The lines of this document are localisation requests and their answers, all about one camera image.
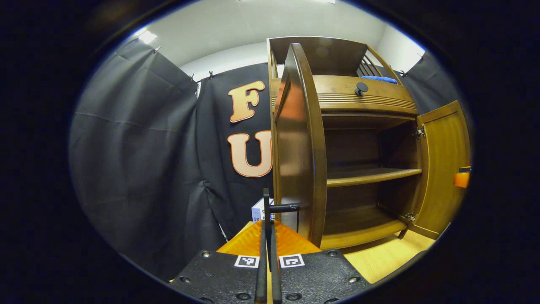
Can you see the wooden double-door shoe cabinet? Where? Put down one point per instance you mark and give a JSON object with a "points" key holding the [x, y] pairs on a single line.
{"points": [[367, 175]]}

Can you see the small white box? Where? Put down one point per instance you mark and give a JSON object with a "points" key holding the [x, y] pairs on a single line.
{"points": [[257, 211]]}

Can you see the wooden cabinet door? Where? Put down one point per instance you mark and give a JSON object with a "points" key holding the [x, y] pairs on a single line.
{"points": [[443, 169], [299, 147]]}

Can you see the wooden drawer with black knob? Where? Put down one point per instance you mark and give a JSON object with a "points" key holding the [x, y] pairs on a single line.
{"points": [[379, 99]]}

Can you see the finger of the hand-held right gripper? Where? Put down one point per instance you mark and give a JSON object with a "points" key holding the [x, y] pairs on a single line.
{"points": [[461, 179]]}

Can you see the blue folded cloth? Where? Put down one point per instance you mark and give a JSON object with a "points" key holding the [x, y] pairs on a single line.
{"points": [[379, 79]]}

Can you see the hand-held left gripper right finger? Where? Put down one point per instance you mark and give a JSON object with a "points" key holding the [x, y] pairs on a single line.
{"points": [[275, 283]]}

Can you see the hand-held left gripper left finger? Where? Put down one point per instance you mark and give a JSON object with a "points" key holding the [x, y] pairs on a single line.
{"points": [[262, 278]]}

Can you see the small ceiling light panel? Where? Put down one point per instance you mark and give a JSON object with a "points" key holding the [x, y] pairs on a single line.
{"points": [[147, 37]]}

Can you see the black backdrop cloth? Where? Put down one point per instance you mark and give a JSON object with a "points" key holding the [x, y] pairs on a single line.
{"points": [[126, 147]]}

